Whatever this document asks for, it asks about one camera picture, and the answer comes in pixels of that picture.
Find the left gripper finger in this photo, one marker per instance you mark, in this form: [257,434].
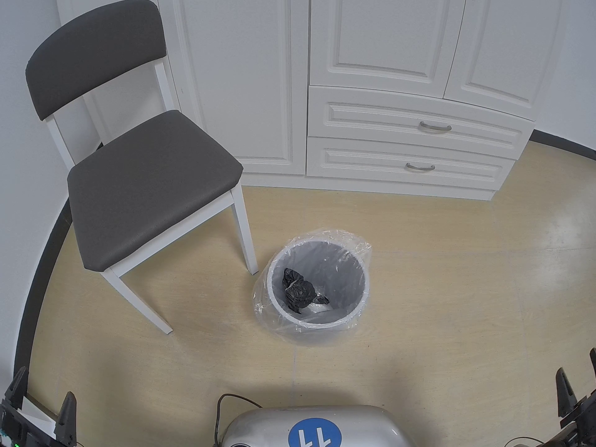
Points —
[16,391]
[66,419]

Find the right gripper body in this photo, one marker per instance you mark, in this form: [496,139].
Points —
[584,417]

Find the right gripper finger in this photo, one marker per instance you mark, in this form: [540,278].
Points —
[593,366]
[566,396]

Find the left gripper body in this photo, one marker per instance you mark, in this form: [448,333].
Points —
[18,429]

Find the clear plastic bag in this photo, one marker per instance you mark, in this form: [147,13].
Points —
[263,305]

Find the white trash bin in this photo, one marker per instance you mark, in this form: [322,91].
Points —
[321,335]

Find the white printed wrapper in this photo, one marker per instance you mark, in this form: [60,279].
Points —
[323,312]

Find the black plastic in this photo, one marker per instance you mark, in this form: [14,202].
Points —
[300,291]

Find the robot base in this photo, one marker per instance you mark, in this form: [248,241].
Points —
[316,424]

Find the grey and white chair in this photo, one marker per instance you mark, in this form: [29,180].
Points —
[149,170]

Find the white wardrobe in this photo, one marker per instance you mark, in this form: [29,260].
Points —
[372,26]

